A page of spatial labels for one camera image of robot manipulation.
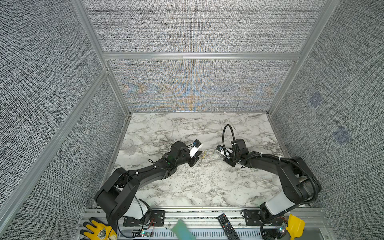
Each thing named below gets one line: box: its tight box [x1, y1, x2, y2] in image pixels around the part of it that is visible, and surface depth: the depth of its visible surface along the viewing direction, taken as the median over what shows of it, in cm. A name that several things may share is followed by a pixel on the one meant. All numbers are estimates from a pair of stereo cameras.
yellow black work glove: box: [80, 217, 118, 240], surface depth 70 cm
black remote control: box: [217, 213, 240, 240], surface depth 71 cm
